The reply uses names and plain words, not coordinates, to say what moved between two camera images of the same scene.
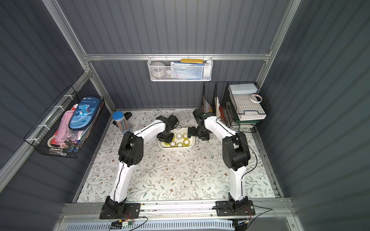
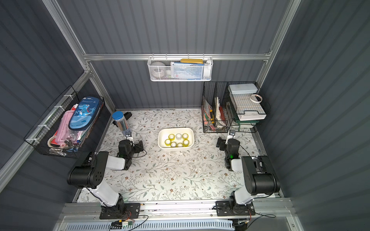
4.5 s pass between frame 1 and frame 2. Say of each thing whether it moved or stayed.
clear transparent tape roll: stayed
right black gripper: moved
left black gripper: moved
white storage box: stayed
